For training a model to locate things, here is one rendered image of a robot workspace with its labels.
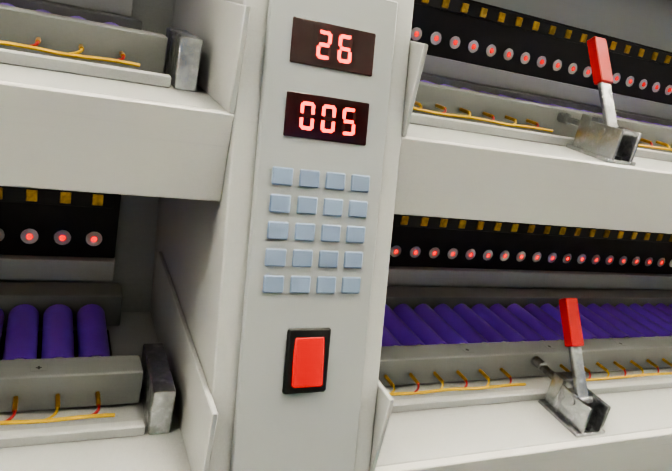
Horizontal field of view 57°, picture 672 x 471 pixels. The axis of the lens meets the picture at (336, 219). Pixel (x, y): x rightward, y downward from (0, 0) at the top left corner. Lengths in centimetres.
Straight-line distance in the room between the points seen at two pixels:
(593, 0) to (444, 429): 49
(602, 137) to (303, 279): 24
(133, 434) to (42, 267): 15
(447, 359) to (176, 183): 25
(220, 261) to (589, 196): 25
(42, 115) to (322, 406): 20
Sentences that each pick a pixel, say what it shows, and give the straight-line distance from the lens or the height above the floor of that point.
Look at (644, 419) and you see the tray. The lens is 54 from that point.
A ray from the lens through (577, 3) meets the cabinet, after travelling 73.
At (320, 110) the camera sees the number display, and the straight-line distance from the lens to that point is 31.
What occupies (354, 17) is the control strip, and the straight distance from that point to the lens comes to 33.
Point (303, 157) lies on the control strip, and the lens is 31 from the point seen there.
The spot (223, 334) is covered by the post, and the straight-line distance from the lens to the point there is 31.
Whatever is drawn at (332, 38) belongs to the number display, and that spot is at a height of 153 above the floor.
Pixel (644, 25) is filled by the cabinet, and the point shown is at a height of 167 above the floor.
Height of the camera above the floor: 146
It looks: 3 degrees down
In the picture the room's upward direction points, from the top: 5 degrees clockwise
